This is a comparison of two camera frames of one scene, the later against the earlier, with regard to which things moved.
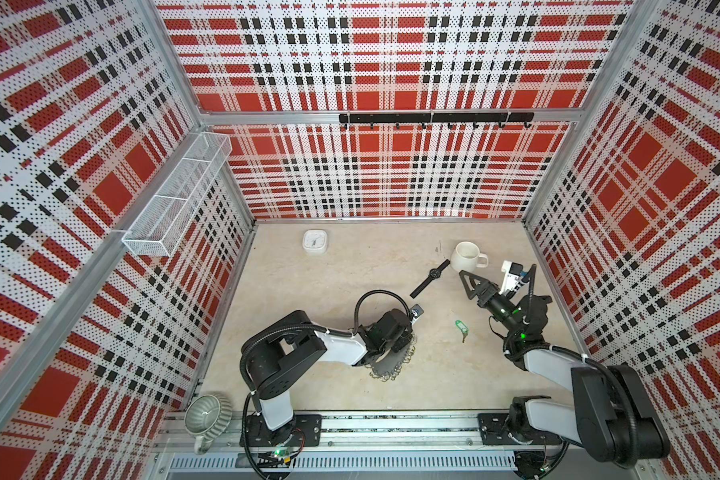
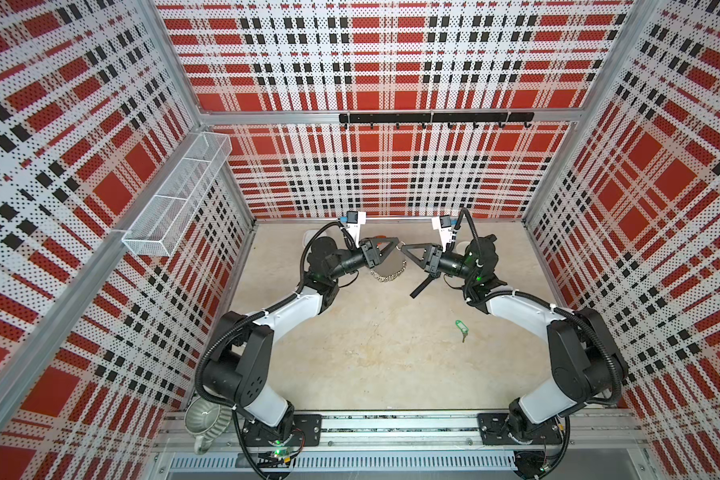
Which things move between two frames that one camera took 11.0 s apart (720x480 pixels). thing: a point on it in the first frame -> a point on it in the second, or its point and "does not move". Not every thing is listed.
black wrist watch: [433, 274] does not move
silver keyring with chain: [389, 367] -> [393, 277]
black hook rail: [440, 118] does not move
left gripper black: [404, 340] -> [371, 253]
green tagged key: [463, 328] does not move
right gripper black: [485, 292] -> [429, 251]
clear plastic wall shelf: [159, 225] does not move
